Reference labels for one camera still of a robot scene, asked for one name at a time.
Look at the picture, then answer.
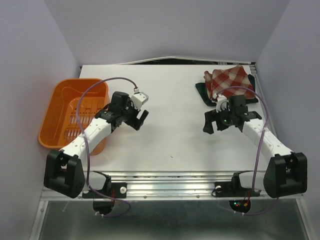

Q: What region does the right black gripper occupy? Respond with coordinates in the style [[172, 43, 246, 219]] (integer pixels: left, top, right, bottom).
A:
[[202, 104, 235, 134]]

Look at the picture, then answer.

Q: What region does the green plaid skirt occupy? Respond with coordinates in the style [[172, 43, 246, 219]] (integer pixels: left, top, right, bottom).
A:
[[194, 73, 259, 107]]

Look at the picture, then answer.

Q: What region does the red plaid skirt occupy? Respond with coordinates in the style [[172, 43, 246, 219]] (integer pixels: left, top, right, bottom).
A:
[[203, 65, 255, 100]]

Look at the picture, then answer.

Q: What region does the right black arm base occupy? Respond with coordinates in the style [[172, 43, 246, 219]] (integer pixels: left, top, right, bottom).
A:
[[211, 181, 261, 215]]

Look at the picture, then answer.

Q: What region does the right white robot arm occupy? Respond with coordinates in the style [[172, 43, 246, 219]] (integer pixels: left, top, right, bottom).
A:
[[203, 94, 308, 199]]

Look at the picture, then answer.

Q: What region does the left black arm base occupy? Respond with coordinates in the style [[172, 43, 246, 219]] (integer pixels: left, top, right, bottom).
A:
[[82, 182, 131, 218]]

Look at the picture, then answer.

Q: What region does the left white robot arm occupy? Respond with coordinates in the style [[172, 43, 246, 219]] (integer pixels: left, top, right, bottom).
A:
[[43, 91, 149, 199]]

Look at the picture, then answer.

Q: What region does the orange plastic bin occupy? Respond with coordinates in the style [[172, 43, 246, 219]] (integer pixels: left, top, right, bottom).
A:
[[38, 78, 110, 150]]

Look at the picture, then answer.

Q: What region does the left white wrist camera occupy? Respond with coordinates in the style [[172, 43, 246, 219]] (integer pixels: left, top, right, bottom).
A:
[[130, 92, 149, 111]]

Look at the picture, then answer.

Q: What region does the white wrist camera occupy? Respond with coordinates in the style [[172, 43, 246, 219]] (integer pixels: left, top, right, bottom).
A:
[[130, 92, 149, 111], [215, 94, 229, 113]]

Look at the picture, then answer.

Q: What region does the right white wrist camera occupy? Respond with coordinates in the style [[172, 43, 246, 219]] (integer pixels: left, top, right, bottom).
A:
[[215, 94, 229, 113]]

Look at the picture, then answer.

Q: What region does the aluminium rail frame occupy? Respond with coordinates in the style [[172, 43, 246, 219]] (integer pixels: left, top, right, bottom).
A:
[[30, 62, 317, 240]]

